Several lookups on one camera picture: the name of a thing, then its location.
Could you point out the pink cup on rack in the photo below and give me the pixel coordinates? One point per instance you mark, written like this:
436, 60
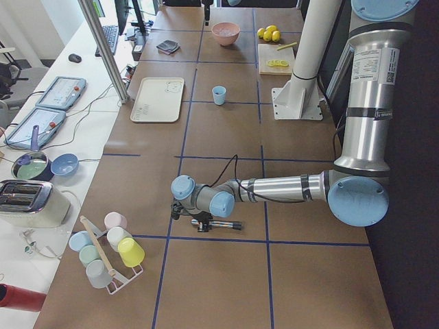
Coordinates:
114, 219

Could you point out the grey cup on rack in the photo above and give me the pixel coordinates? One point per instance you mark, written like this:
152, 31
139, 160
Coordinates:
97, 274

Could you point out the cream toaster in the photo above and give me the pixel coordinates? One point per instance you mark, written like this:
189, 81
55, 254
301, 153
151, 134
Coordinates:
32, 204

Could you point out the black computer mouse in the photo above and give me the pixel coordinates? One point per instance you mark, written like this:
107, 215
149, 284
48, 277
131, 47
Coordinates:
75, 58

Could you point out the pink bowl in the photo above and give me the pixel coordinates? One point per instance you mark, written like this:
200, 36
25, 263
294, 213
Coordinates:
226, 41

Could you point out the teach pendant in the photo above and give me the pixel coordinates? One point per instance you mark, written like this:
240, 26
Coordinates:
49, 120
62, 93

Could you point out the white wire cup rack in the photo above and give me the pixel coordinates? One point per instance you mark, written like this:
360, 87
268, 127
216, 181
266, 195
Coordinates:
119, 280

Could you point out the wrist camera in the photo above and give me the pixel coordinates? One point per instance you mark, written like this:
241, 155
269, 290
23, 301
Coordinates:
176, 209

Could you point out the wooden cutting board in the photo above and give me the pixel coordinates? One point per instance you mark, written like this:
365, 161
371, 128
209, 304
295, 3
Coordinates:
275, 59

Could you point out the blue cup on rack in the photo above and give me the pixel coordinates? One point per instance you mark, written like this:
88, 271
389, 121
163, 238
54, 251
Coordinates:
79, 240

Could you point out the blue bowl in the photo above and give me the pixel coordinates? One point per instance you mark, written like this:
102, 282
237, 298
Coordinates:
65, 165

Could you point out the white cup on rack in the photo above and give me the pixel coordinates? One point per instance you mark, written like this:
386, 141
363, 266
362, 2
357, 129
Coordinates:
115, 235

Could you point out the blue saucepan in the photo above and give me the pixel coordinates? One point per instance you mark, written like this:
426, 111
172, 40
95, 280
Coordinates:
35, 164

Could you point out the teach pendant far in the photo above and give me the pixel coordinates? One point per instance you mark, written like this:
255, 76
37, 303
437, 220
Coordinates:
62, 93

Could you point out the teach pendant near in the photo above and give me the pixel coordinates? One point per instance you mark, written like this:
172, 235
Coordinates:
49, 120

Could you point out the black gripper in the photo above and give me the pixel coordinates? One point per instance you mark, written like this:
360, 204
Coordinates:
203, 218
207, 10

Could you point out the light blue cup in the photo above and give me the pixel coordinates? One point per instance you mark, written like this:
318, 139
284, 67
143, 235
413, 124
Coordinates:
219, 95

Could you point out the green cup on rack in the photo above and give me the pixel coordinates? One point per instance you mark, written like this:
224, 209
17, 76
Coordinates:
88, 254

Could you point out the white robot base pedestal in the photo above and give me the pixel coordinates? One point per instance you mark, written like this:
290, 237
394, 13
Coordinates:
299, 98

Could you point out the lemon slices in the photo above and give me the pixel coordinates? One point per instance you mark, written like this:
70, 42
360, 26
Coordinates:
277, 63

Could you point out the grey folded cloth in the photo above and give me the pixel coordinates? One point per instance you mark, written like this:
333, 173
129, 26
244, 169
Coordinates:
168, 47

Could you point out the steel muddler black tip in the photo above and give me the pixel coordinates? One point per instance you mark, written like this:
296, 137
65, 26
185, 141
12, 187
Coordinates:
235, 225

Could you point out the aluminium frame post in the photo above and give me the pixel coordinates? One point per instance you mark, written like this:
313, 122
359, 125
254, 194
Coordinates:
94, 24

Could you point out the pile of ice cubes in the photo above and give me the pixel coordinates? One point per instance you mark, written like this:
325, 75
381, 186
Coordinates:
225, 32

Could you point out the black keyboard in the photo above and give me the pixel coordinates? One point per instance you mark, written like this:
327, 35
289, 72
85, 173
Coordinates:
111, 33

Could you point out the yellow-green knife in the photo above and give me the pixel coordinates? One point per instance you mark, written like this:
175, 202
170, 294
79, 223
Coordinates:
286, 46

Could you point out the cream bear tray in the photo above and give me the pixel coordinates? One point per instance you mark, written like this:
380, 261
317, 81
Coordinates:
158, 100

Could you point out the yellow cup on rack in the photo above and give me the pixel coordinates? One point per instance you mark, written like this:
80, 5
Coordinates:
131, 253

